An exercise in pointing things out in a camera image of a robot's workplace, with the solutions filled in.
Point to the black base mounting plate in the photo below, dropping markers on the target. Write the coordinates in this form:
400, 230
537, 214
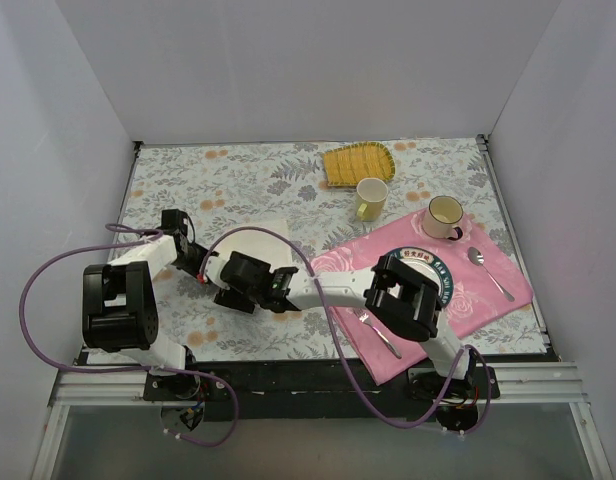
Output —
305, 389

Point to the silver spoon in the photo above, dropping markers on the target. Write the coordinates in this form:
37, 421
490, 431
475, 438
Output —
477, 258

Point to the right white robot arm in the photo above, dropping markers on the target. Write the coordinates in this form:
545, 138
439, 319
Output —
402, 299

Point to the yellow woven bamboo tray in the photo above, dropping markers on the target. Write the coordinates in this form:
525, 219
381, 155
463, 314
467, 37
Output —
346, 166

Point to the cream enamel mug dark rim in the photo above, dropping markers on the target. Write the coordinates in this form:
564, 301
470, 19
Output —
442, 218

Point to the white cloth napkin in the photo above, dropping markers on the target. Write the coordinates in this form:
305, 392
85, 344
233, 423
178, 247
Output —
260, 245

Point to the white plate blue rim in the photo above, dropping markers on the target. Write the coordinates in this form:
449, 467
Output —
431, 266

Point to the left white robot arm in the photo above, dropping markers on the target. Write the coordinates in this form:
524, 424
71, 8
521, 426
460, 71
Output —
119, 309

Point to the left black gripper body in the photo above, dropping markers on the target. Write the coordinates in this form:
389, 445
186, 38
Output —
189, 256

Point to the floral tablecloth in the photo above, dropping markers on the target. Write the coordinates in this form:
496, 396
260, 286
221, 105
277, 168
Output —
223, 186

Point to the silver fork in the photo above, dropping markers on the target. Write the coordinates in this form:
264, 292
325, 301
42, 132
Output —
365, 319

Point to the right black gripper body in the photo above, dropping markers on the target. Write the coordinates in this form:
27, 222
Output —
233, 298

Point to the yellow-green mug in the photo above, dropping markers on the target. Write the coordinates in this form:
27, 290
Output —
371, 194

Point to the pink rose placemat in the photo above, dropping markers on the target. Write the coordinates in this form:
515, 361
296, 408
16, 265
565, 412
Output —
476, 301

